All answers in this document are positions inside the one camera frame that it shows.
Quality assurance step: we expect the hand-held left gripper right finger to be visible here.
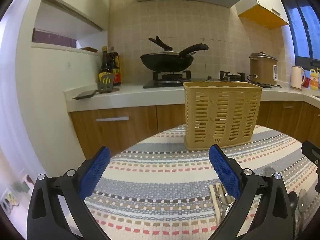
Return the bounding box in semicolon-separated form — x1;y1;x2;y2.
209;144;297;240

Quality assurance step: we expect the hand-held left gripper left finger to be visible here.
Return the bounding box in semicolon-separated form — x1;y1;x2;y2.
27;145;111;240

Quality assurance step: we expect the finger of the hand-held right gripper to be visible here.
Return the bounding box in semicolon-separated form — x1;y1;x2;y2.
301;141;320;190

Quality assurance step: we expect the metal spoon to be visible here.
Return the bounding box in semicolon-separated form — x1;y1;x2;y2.
297;189;308;214
217;183;236;220

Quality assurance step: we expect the wooden chopstick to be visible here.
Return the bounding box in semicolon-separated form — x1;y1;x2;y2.
209;184;222;224

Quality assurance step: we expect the black spoon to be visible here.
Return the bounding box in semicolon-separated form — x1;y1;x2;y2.
288;191;298;215

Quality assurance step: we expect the beige plastic utensil basket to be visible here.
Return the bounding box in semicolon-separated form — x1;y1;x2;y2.
183;81;263;152

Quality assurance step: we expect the striped woven tablecloth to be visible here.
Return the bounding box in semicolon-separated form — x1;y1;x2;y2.
67;124;318;240

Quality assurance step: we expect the yellow detergent bottle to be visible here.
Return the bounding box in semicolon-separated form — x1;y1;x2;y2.
309;68;320;91

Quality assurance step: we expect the cream electric kettle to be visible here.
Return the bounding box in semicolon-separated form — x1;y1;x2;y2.
290;65;307;90

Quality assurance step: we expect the white kitchen countertop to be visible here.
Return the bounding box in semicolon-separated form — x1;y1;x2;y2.
63;80;320;113

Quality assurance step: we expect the grey slotted spatula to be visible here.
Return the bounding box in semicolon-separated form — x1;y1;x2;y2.
72;73;115;100

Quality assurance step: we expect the brown rice cooker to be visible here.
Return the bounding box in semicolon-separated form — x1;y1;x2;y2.
249;52;279;85

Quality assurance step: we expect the black gas stove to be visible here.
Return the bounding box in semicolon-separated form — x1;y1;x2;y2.
143;70;247;89

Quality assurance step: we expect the dark soy sauce bottle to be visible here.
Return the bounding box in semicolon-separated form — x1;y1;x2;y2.
98;46;113;84
107;46;122;86

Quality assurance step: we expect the window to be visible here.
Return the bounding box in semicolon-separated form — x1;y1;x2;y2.
279;0;320;67

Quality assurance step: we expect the black wok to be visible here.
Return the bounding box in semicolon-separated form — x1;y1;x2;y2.
140;44;209;72

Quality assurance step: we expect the black power cord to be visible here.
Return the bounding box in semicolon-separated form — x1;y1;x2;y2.
246;74;282;88

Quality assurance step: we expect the wok lid with black handle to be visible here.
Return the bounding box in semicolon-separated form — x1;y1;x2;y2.
141;36;195;57

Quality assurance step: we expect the yellow wall cabinet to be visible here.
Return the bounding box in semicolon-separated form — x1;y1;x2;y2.
235;0;290;30

